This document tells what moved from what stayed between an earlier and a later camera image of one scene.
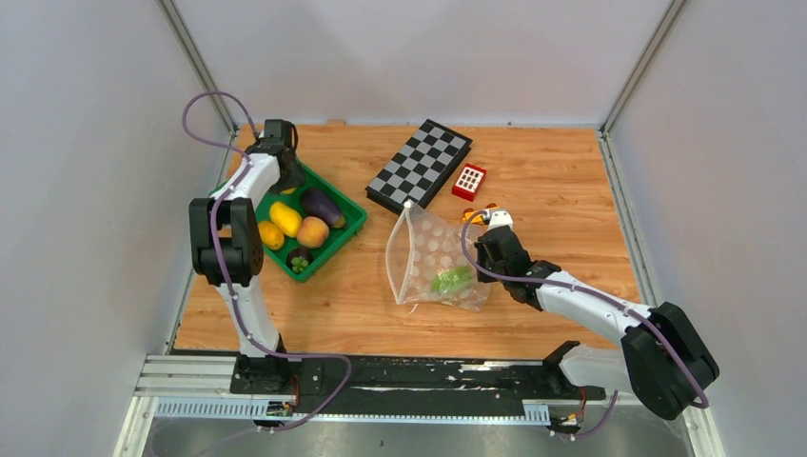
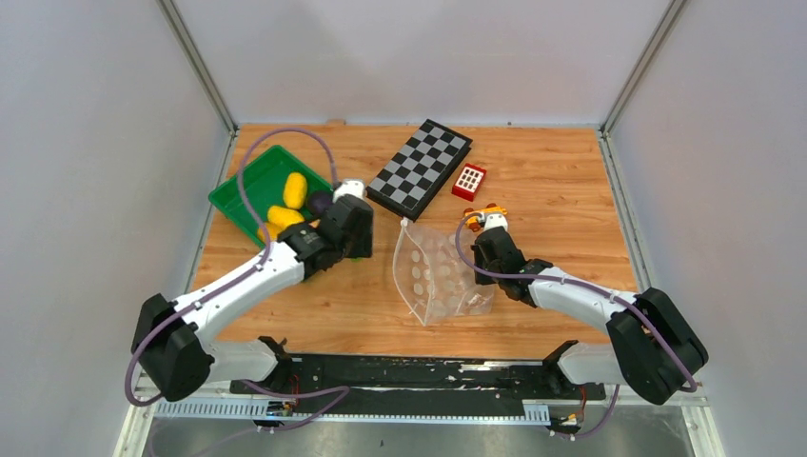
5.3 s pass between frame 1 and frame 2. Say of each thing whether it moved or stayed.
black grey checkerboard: stayed
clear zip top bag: moved
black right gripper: stayed
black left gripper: moved
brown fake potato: stayed
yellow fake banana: stayed
